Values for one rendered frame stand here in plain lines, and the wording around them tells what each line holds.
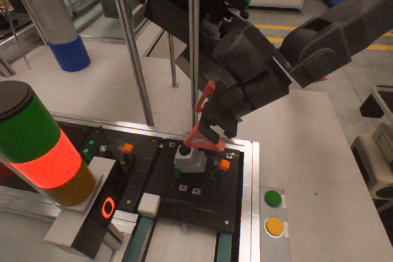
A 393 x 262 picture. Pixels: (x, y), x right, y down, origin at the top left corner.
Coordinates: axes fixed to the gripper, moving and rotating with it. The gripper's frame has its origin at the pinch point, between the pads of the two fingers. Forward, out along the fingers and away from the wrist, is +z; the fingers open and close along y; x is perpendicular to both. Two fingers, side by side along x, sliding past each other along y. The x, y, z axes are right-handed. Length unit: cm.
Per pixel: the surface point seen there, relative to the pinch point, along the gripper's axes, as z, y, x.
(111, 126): 39.9, -13.9, -7.7
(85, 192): 0.4, 20.5, -12.1
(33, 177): -2.8, 22.3, -17.9
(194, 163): 7.7, 2.2, 8.1
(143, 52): 57, -78, -13
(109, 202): 5.1, 18.9, -7.3
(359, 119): -7, -142, 177
